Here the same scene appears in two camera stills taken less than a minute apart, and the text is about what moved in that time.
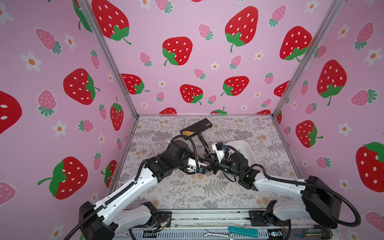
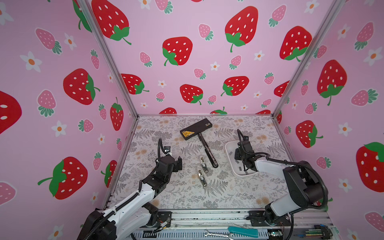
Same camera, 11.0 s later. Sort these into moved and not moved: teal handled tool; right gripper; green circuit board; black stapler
Moved: right gripper
Not moved: green circuit board; black stapler; teal handled tool
